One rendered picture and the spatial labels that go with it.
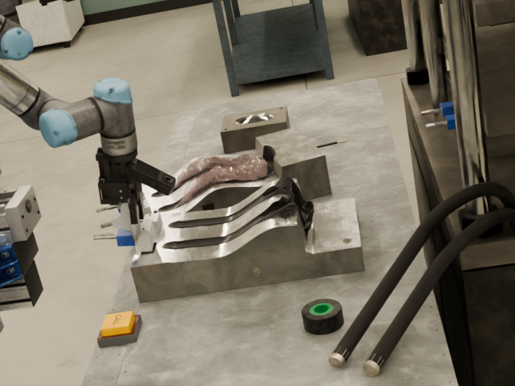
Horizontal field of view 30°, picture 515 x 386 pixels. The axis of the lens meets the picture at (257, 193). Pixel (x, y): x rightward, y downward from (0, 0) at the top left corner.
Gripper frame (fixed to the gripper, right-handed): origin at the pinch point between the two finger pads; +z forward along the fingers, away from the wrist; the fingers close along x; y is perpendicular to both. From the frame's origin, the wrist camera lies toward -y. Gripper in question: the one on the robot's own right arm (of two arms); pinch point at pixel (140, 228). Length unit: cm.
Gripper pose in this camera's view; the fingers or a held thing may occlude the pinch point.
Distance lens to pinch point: 214.7
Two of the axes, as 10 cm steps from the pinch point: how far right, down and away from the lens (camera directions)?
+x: -0.2, 5.2, -8.5
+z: 0.5, 8.5, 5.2
